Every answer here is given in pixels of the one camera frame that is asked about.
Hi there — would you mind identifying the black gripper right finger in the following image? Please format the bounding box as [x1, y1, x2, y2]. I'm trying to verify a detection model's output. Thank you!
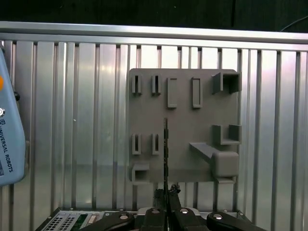
[167, 184, 269, 231]

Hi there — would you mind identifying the pale blue teach pendant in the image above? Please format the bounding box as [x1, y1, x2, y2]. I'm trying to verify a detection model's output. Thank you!
[0, 45, 27, 187]

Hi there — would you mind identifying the RAM stick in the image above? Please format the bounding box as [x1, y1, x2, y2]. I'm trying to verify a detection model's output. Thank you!
[163, 117, 169, 210]

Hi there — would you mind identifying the black PC case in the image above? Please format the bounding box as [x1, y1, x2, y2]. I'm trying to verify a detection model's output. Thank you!
[35, 207, 247, 231]

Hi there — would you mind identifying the grey parts rack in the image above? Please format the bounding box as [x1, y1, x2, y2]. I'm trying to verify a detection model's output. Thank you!
[127, 68, 242, 186]

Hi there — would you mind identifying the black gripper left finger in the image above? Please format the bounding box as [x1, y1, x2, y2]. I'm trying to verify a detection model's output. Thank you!
[81, 188, 167, 231]

